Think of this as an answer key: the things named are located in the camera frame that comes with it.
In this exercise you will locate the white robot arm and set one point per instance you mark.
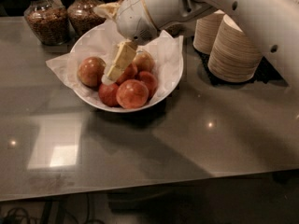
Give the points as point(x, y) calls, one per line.
point(271, 25)

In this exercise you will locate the white ceramic bowl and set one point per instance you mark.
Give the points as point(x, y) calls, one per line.
point(93, 100)

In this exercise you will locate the front large red apple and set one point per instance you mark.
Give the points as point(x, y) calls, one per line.
point(132, 94)

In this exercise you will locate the back stack paper bowls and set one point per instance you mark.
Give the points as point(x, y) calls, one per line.
point(206, 30)

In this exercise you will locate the yellowish back apple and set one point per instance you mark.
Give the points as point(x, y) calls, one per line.
point(143, 61)

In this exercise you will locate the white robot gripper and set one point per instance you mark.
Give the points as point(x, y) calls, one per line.
point(133, 20)

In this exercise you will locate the black mat under bowls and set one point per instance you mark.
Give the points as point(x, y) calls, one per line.
point(265, 73)

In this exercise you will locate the stickered centre red apple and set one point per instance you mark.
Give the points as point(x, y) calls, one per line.
point(129, 73)

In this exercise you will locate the white paper bowl liner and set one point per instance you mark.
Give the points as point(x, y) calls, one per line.
point(168, 56)

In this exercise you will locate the glass cereal jar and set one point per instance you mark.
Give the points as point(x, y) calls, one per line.
point(48, 20)
point(174, 30)
point(82, 16)

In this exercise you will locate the leftmost glass cereal jar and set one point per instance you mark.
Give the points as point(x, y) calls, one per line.
point(48, 20)

